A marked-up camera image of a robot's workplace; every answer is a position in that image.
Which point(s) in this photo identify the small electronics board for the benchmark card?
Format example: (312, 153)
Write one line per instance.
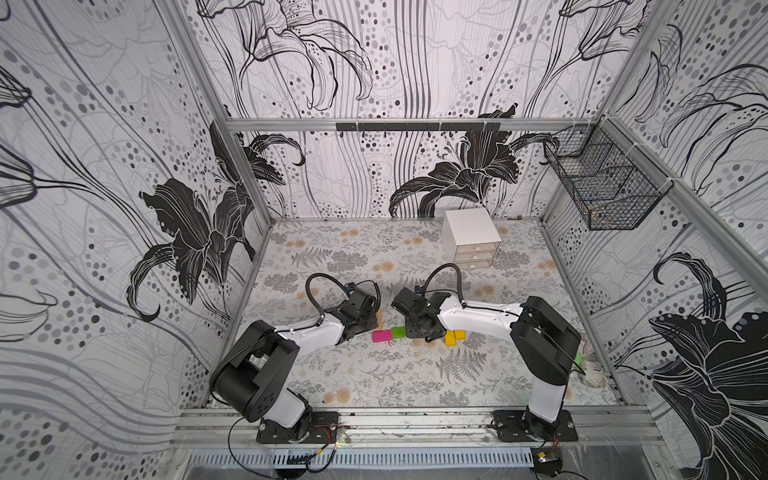
(546, 463)

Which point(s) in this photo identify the black wall bar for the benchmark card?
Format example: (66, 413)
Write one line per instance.
(412, 126)

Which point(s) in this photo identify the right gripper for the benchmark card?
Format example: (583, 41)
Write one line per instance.
(407, 324)

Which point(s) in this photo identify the green building block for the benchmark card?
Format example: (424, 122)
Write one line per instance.
(398, 332)

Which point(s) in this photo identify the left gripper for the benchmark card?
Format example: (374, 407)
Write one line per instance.
(371, 321)

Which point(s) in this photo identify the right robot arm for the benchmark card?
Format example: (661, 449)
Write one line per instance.
(548, 344)

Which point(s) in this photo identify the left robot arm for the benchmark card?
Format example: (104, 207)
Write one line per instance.
(252, 377)

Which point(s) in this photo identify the wooden building block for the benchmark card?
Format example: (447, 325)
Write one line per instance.
(378, 317)

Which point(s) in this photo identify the pink building block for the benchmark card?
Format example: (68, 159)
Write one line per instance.
(382, 336)

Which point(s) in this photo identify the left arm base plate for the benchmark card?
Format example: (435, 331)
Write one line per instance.
(315, 427)

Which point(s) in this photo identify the white drawer cabinet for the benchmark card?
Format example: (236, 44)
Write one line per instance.
(470, 238)

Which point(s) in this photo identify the crumpled white cloth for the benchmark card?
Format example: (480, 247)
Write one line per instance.
(594, 376)

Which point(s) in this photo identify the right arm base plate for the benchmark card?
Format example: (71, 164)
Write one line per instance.
(520, 425)

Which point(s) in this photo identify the black wire basket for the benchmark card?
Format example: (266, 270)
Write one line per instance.
(603, 177)

